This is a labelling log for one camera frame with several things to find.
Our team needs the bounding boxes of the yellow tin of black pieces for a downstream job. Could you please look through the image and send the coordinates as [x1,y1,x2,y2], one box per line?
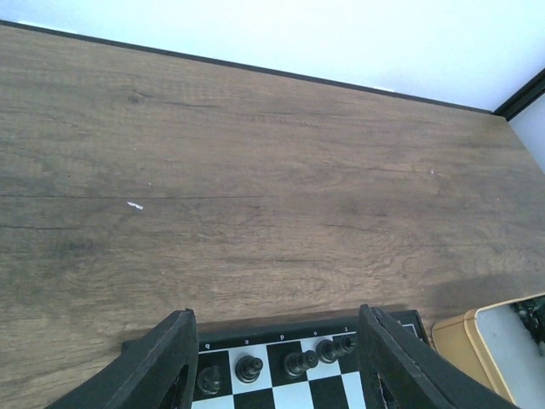
[431,293,544,408]

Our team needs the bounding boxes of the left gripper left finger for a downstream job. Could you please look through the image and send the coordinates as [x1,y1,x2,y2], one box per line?
[49,309,198,408]

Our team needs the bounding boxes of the black and white chessboard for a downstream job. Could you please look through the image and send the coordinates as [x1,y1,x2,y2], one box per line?
[121,308,431,409]

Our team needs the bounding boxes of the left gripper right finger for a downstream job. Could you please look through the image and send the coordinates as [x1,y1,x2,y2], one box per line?
[357,304,515,408]

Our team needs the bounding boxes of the black chess piece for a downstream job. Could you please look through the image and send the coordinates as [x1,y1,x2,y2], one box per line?
[197,365,221,395]
[284,350,318,378]
[235,355,263,383]
[316,334,356,364]

